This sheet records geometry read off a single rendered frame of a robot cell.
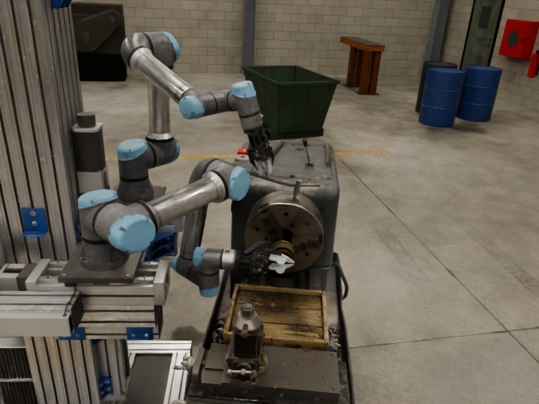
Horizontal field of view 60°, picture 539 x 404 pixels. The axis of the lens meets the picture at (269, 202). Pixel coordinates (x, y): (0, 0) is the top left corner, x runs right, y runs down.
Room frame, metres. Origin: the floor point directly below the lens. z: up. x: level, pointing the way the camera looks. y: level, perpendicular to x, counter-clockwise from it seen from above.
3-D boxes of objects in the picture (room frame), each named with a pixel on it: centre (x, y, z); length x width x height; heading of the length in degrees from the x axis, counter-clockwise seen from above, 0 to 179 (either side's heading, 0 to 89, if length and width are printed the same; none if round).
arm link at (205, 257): (1.45, 0.21, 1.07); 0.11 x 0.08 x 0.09; 86
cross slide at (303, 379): (1.05, -0.02, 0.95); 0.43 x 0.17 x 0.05; 87
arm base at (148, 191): (1.77, 0.56, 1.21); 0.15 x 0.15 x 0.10
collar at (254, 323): (1.05, 0.05, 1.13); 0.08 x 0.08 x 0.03
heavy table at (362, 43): (10.71, -1.81, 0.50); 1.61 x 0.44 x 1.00; 13
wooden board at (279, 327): (1.39, -0.05, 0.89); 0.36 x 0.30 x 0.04; 87
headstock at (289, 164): (2.07, -0.07, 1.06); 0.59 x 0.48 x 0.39; 177
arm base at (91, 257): (1.28, 0.52, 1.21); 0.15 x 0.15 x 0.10
